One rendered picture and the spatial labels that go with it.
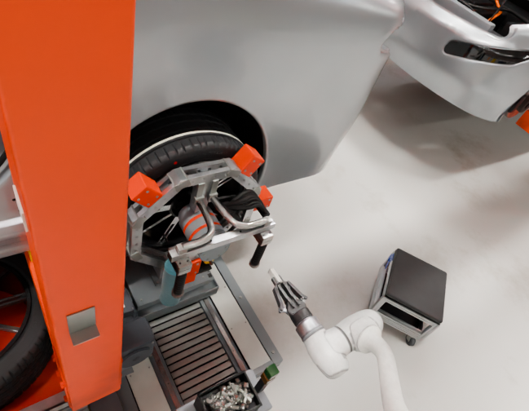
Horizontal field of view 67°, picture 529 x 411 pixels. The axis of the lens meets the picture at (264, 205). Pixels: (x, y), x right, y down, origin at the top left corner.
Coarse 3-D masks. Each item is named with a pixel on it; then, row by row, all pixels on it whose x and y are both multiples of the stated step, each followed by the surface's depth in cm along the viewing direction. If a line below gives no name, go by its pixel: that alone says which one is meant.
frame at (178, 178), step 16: (224, 160) 147; (176, 176) 135; (192, 176) 137; (208, 176) 140; (224, 176) 146; (240, 176) 151; (176, 192) 138; (256, 192) 165; (144, 208) 137; (128, 224) 143; (224, 224) 181; (128, 240) 150; (144, 256) 156; (160, 256) 170; (192, 256) 176
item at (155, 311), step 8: (208, 272) 225; (200, 288) 220; (208, 288) 221; (216, 288) 221; (184, 296) 214; (192, 296) 213; (200, 296) 217; (208, 296) 223; (160, 304) 207; (176, 304) 209; (184, 304) 214; (136, 312) 201; (144, 312) 202; (152, 312) 201; (160, 312) 206; (168, 312) 211
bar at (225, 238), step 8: (272, 224) 151; (232, 232) 143; (240, 232) 144; (248, 232) 146; (256, 232) 149; (216, 240) 139; (224, 240) 140; (232, 240) 143; (192, 248) 134; (200, 248) 135; (208, 248) 138; (168, 256) 132; (176, 256) 131; (184, 256) 134
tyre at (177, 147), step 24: (168, 120) 145; (192, 120) 149; (216, 120) 158; (144, 144) 139; (168, 144) 139; (192, 144) 140; (216, 144) 144; (240, 144) 156; (144, 168) 135; (168, 168) 139
